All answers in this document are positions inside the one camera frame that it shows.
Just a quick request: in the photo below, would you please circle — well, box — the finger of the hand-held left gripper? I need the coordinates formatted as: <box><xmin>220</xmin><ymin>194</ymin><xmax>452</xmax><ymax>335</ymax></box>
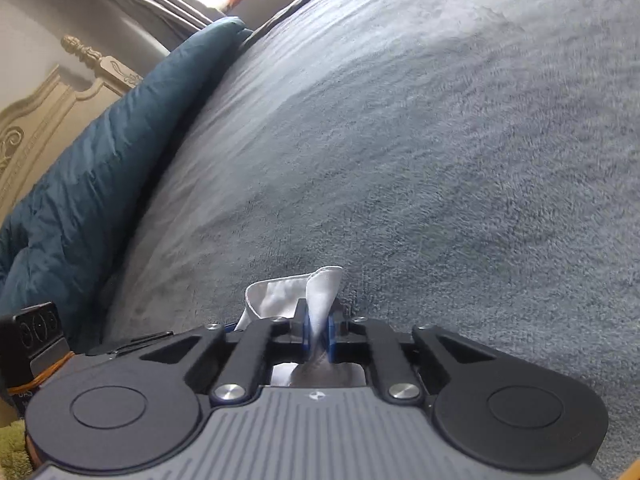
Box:
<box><xmin>82</xmin><ymin>330</ymin><xmax>175</xmax><ymax>357</ymax></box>

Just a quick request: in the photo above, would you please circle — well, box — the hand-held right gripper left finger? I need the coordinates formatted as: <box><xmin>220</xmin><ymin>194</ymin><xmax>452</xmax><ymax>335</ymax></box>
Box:
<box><xmin>140</xmin><ymin>299</ymin><xmax>315</xmax><ymax>406</ymax></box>

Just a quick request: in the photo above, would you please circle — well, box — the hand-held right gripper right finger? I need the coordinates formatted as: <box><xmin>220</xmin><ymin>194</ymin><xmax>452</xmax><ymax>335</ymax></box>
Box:
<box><xmin>326</xmin><ymin>310</ymin><xmax>497</xmax><ymax>404</ymax></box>

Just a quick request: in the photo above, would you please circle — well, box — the white shirt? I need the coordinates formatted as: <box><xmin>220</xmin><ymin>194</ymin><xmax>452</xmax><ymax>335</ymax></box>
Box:
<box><xmin>234</xmin><ymin>265</ymin><xmax>370</xmax><ymax>389</ymax></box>

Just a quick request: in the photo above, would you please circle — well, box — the green rug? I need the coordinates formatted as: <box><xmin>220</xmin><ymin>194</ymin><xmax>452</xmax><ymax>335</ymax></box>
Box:
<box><xmin>0</xmin><ymin>419</ymin><xmax>32</xmax><ymax>480</ymax></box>

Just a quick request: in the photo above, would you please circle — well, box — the teal duvet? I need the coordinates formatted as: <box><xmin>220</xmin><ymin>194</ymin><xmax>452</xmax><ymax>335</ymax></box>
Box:
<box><xmin>0</xmin><ymin>16</ymin><xmax>254</xmax><ymax>353</ymax></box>

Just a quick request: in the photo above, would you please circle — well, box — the grey bed blanket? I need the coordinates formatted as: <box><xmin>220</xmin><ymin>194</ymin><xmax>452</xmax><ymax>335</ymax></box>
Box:
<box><xmin>100</xmin><ymin>0</ymin><xmax>640</xmax><ymax>476</ymax></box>

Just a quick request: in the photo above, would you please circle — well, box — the cream carved headboard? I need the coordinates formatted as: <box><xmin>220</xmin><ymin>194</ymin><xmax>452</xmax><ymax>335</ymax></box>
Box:
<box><xmin>0</xmin><ymin>34</ymin><xmax>147</xmax><ymax>223</ymax></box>

